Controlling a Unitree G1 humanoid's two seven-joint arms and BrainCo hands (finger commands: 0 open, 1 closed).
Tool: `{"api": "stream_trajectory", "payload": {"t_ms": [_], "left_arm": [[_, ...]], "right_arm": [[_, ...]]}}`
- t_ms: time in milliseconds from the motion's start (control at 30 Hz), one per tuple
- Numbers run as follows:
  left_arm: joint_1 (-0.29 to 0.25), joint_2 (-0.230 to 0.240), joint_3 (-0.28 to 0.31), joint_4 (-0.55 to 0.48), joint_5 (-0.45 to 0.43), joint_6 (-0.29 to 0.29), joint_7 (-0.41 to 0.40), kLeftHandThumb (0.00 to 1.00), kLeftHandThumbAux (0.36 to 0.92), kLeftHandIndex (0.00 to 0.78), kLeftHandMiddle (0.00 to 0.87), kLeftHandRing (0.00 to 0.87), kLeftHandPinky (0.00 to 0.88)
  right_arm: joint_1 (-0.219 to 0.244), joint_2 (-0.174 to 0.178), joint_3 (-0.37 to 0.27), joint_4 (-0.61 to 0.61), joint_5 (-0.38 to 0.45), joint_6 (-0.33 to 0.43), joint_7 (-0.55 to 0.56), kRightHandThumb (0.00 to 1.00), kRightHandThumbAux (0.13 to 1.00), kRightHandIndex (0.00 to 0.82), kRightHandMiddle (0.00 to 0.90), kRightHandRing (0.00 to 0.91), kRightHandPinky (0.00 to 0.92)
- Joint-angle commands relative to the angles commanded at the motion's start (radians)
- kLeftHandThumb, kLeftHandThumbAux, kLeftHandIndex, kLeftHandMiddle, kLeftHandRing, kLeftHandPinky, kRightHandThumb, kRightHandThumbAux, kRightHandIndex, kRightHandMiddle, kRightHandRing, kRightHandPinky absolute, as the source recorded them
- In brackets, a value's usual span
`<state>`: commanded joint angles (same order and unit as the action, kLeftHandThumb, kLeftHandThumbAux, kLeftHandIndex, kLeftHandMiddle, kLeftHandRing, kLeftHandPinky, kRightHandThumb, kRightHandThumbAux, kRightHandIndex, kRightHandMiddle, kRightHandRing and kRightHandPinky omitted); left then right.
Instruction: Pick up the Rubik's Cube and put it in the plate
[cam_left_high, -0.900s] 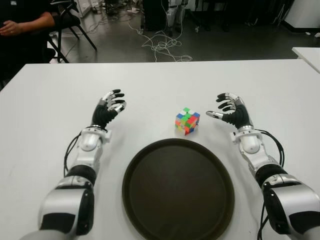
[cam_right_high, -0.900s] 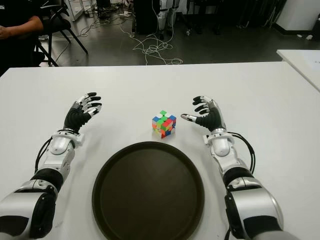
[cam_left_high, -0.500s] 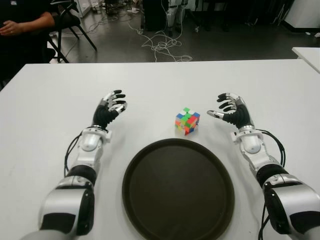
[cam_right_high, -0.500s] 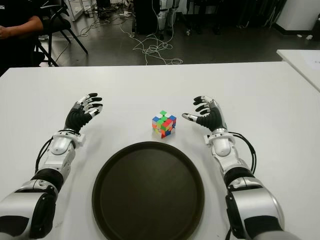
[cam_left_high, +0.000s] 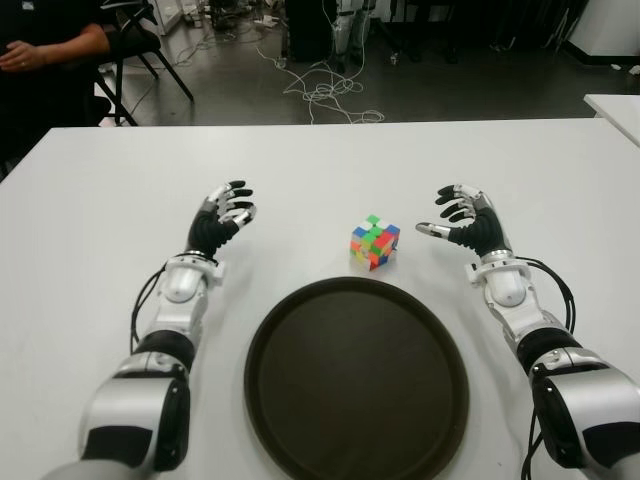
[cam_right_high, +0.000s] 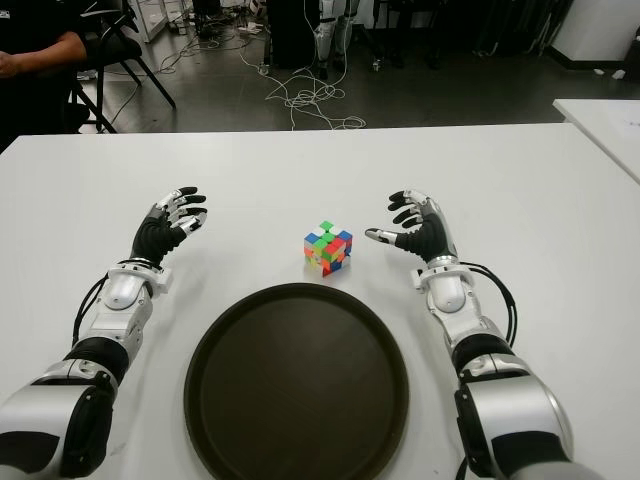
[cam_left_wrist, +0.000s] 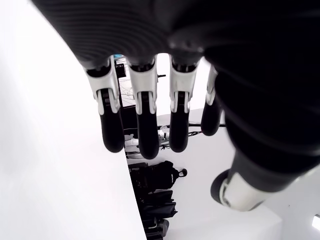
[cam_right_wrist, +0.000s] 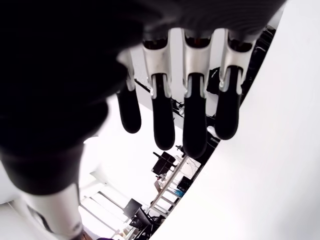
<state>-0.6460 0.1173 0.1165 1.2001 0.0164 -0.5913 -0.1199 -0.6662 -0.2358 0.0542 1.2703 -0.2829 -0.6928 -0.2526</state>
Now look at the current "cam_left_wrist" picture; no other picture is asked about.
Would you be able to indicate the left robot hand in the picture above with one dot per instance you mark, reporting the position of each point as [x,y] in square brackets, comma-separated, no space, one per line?
[225,50]

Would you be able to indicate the black backpack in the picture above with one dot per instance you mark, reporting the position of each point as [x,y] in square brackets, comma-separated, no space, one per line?
[162,175]

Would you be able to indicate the black folded chairs stack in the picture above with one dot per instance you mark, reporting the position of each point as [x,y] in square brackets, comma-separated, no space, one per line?
[152,207]

